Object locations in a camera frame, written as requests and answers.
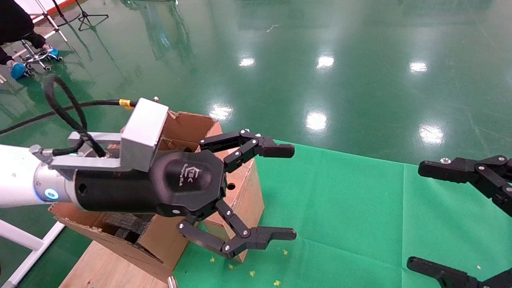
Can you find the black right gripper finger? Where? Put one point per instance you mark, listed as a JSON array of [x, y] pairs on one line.
[[460, 170], [448, 276]]

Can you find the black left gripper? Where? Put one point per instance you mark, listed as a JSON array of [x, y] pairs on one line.
[[184, 184]]

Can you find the small brown cardboard box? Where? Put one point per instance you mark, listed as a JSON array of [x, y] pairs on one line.
[[248, 200]]

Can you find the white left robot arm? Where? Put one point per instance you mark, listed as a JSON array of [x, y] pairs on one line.
[[16, 176]]

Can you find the large open cardboard carton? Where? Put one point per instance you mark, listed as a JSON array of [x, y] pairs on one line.
[[160, 240]]

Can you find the green cloth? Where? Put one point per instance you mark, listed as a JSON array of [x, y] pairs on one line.
[[352, 224]]

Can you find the black foam block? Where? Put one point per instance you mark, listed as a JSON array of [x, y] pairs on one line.
[[128, 226]]

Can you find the blue shoe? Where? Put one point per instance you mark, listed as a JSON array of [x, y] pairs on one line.
[[54, 52], [18, 70]]

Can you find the black tripod stand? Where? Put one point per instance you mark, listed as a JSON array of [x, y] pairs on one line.
[[82, 12]]

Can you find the black round base stand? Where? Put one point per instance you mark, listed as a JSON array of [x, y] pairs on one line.
[[70, 18]]

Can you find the chrome wheeled stool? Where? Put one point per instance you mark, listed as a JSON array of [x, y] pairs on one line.
[[36, 56]]

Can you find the person in black clothes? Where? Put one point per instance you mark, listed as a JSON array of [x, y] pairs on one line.
[[14, 22]]

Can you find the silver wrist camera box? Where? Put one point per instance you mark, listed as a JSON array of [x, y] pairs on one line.
[[144, 128]]

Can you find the white pipe frame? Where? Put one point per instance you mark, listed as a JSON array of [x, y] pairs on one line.
[[20, 236]]

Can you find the white metal stand frame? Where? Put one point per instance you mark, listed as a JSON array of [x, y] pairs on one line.
[[52, 20]]

